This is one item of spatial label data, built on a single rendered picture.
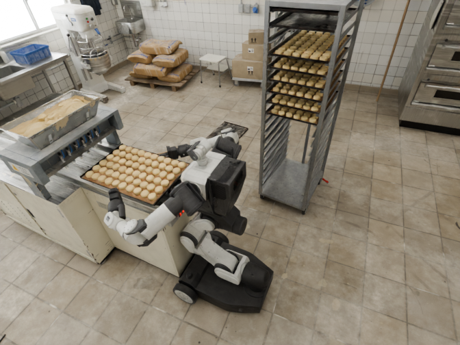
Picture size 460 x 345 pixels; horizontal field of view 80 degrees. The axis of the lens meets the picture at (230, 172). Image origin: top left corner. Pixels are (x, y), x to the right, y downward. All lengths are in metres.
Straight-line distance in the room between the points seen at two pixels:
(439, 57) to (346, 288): 2.78
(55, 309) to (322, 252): 2.21
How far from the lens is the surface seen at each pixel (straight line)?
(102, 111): 2.32
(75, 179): 2.21
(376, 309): 2.53
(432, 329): 2.63
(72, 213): 2.27
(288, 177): 2.99
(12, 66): 5.06
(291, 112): 2.27
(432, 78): 4.20
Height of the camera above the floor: 2.16
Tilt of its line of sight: 42 degrees down
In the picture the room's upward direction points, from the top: 4 degrees counter-clockwise
